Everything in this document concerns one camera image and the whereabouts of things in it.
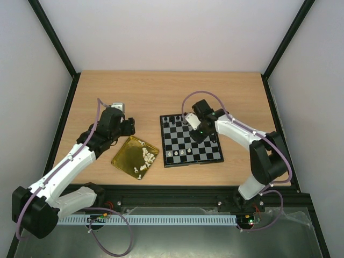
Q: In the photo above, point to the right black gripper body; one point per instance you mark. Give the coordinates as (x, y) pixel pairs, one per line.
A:
(197, 135)

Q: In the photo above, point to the light blue slotted cable duct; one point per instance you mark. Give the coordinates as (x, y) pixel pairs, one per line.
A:
(154, 220)

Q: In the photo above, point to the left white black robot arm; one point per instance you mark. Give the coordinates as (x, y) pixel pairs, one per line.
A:
(39, 207)

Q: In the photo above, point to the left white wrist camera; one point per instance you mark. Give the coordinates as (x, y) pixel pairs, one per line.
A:
(120, 106)

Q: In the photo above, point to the white chess piece pile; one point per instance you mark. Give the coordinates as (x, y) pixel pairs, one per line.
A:
(147, 156)

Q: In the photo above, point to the gold metal tray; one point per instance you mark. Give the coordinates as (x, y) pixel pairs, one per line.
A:
(130, 156)

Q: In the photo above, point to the black grey chess board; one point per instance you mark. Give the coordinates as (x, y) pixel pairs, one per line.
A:
(178, 138)

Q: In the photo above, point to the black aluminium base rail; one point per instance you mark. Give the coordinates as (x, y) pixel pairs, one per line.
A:
(200, 196)

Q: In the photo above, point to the black chess pieces row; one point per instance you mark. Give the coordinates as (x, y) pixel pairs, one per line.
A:
(173, 121)

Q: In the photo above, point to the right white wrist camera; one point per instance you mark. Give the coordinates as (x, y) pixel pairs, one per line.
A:
(192, 120)

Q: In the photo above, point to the black frame post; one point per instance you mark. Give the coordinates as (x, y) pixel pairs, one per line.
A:
(51, 33)
(292, 30)

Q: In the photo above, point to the left black frame post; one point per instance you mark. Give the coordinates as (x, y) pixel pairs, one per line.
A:
(51, 33)

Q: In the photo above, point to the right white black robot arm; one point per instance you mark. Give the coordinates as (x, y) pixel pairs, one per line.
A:
(268, 156)

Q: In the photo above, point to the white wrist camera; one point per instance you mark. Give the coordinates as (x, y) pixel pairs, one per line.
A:
(192, 120)
(120, 106)

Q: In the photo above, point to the right black frame post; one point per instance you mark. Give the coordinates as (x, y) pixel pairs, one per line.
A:
(292, 30)

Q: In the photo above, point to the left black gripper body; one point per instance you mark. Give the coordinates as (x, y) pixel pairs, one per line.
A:
(129, 130)

